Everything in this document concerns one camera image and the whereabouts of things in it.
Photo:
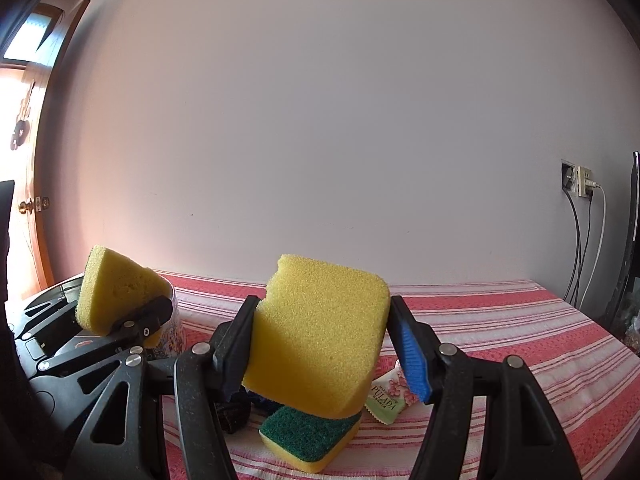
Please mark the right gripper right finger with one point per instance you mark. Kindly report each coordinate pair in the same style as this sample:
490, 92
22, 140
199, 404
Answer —
522, 437

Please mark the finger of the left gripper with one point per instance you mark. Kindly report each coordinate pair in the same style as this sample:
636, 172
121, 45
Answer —
133, 328

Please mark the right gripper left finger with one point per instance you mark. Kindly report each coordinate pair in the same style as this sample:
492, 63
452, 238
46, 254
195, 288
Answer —
123, 437

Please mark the round metal tin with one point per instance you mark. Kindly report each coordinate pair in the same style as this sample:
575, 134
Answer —
170, 340

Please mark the yellow sponge with bite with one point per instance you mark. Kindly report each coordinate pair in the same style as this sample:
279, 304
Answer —
316, 337

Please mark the green and yellow scouring sponge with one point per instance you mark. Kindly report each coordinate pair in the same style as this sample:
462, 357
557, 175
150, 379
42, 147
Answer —
307, 442

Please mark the red striped tablecloth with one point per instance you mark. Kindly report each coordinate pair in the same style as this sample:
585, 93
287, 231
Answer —
590, 377

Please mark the wooden door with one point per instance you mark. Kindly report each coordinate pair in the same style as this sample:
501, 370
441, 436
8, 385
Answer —
47, 75

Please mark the green Pulada candy packet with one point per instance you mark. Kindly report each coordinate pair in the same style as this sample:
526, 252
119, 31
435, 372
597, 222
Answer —
389, 395

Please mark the brass door knob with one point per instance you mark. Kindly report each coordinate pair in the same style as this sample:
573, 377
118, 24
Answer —
30, 204

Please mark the door hanging ornament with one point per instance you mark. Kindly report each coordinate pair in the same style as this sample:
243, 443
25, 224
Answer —
22, 124

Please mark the wall power socket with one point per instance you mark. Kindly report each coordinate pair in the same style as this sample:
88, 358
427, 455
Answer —
577, 180

